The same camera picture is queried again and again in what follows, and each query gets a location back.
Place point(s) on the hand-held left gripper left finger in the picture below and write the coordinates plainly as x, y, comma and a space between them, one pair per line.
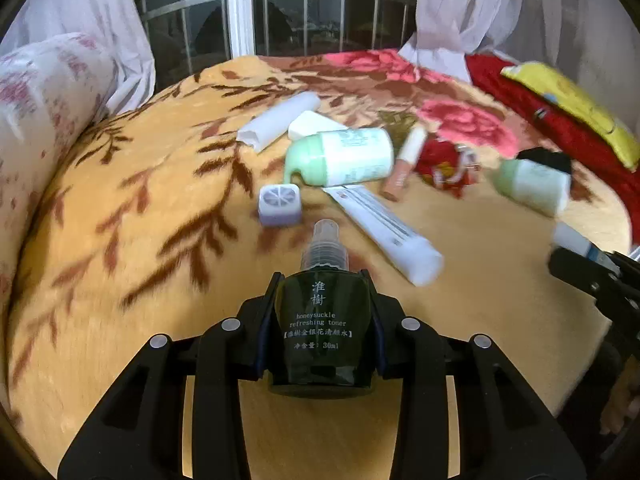
261, 330

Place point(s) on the white barred window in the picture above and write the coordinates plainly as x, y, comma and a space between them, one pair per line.
300, 5

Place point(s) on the white charger plug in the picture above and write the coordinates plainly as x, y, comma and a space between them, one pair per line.
312, 124

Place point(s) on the black cloth item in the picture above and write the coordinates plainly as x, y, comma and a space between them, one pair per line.
547, 157

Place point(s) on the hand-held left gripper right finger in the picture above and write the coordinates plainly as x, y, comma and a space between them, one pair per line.
382, 320

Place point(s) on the dark green toner spray bottle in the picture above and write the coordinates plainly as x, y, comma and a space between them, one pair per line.
322, 320

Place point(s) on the pink lip gloss tube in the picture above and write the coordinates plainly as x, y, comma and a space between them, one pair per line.
402, 165

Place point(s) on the large green and white bottle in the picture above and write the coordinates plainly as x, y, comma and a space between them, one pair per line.
345, 157

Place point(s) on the purple and white square container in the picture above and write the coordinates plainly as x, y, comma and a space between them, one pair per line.
280, 206

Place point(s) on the small green and white bottle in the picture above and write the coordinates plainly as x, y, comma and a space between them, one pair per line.
535, 186

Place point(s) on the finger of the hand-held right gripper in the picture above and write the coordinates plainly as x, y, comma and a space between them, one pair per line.
582, 275
622, 262

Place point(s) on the person's right hand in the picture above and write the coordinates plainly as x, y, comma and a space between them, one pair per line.
622, 400

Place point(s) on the yellow pillow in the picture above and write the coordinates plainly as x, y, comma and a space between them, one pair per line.
575, 100

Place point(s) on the yellow floral blanket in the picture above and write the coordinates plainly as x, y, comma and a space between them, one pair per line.
150, 260

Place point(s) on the red cloth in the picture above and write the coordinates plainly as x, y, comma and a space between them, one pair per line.
550, 122

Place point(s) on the white toothpaste tube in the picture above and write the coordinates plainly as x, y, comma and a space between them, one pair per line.
390, 235

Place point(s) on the white square tube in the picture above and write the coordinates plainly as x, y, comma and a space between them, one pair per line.
277, 120

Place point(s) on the white floral pillow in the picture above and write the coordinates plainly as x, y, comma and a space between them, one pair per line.
45, 125

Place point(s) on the red foil packet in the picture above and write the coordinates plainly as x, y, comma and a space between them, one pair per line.
435, 162

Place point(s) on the white sheer curtain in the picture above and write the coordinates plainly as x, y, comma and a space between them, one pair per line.
500, 0
75, 0

